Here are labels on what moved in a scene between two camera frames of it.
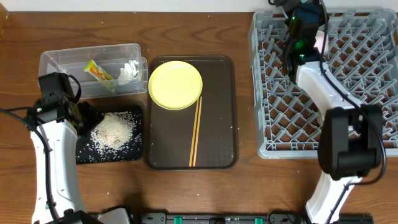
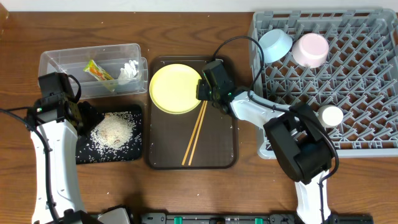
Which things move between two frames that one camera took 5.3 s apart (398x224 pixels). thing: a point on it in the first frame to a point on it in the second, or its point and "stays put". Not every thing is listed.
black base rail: (237, 218) stays put
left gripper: (92, 116) stays put
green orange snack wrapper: (100, 74) stays put
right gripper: (288, 62) to (202, 90)
